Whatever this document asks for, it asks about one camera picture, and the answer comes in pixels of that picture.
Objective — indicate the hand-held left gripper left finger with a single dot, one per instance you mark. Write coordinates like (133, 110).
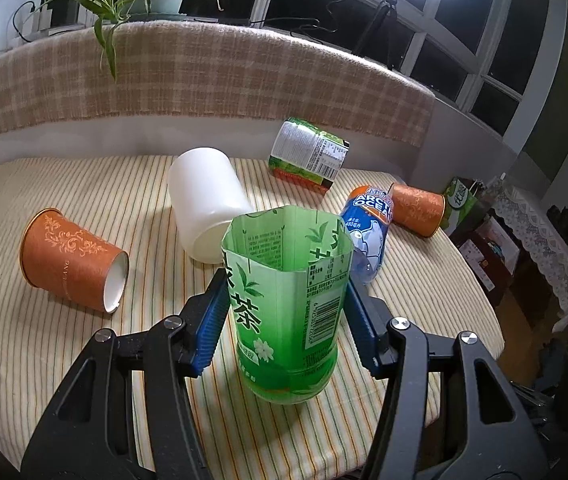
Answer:
(212, 329)

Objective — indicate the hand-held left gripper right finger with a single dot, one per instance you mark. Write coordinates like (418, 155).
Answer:
(365, 329)

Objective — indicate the white plastic cup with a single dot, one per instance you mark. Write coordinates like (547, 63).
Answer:
(205, 202)

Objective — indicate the orange paper cup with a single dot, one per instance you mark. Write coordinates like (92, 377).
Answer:
(71, 262)
(418, 206)

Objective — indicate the green labelled cut bottle cup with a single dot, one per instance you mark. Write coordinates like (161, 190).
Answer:
(308, 154)

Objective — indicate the blue labelled plastic bottle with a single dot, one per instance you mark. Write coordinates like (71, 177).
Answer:
(369, 230)

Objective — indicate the green carton box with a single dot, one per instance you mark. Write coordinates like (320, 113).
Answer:
(460, 204)

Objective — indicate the side table with lace cloth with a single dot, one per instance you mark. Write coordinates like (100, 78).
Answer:
(534, 240)

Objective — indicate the plaid blanket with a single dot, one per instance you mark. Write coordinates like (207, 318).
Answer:
(203, 85)

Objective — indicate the black tripod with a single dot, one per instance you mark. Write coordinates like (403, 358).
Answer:
(381, 22)

